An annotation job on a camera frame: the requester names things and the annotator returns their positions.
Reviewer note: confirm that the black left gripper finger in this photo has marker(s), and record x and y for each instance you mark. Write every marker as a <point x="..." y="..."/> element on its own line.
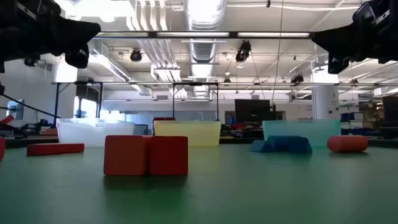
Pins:
<point x="82" y="41"/>
<point x="81" y="29"/>

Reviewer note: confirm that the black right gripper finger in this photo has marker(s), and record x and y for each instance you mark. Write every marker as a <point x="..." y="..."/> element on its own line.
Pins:
<point x="329" y="34"/>
<point x="331" y="46"/>

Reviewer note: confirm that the orange-red cylinder block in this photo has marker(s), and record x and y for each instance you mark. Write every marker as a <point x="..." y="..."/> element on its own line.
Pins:
<point x="347" y="143"/>

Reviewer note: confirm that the long blue block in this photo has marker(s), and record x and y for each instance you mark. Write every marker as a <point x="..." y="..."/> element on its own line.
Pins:
<point x="292" y="144"/>

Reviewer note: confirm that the red rectangular block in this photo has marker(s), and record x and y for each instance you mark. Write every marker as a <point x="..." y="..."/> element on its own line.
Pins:
<point x="169" y="155"/>
<point x="56" y="149"/>
<point x="2" y="149"/>

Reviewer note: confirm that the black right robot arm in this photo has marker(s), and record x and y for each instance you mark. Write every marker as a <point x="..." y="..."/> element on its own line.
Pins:
<point x="393" y="37"/>

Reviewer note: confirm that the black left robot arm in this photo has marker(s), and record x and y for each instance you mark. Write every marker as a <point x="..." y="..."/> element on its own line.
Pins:
<point x="6" y="31"/>

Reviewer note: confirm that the white column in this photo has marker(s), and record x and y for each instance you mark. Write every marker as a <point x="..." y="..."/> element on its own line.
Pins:
<point x="325" y="99"/>

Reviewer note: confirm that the black hanging spotlight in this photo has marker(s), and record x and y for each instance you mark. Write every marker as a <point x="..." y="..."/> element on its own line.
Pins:
<point x="136" y="56"/>

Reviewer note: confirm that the blue storage bins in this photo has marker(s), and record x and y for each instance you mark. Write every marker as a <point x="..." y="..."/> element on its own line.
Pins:
<point x="348" y="117"/>

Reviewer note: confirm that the black monitor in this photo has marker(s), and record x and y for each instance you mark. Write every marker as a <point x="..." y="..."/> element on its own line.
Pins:
<point x="252" y="110"/>
<point x="391" y="110"/>

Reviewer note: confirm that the teal plastic bin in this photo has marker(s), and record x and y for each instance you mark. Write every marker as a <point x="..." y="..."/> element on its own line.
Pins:
<point x="304" y="127"/>

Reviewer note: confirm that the clear plastic bin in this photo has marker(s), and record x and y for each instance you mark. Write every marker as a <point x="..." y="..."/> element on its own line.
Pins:
<point x="93" y="133"/>

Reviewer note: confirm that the dark red seat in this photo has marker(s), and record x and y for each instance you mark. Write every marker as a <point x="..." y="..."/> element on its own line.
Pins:
<point x="163" y="119"/>

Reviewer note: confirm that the orange-red cube block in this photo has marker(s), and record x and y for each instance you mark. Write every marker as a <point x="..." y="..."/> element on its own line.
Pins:
<point x="126" y="155"/>

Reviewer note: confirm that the yellow plastic bin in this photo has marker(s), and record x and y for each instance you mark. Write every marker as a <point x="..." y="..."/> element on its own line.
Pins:
<point x="186" y="133"/>

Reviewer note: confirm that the green table mat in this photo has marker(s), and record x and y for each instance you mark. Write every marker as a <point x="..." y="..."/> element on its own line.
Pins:
<point x="248" y="193"/>

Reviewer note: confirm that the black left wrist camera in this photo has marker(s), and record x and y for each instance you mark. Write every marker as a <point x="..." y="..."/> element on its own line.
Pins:
<point x="76" y="59"/>

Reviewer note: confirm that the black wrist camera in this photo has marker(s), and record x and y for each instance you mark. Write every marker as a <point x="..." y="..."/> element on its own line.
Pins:
<point x="339" y="63"/>
<point x="76" y="59"/>

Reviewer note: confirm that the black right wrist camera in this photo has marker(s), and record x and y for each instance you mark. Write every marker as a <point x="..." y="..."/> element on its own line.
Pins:
<point x="339" y="63"/>

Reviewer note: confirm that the black rig frame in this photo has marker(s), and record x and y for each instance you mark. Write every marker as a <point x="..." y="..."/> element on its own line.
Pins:
<point x="57" y="102"/>
<point x="196" y="83"/>

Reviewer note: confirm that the black hanging camera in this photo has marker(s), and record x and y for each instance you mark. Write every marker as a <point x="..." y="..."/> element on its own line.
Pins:
<point x="243" y="51"/>

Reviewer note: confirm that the silver ventilation duct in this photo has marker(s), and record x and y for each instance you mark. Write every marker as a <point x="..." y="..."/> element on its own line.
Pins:
<point x="203" y="49"/>

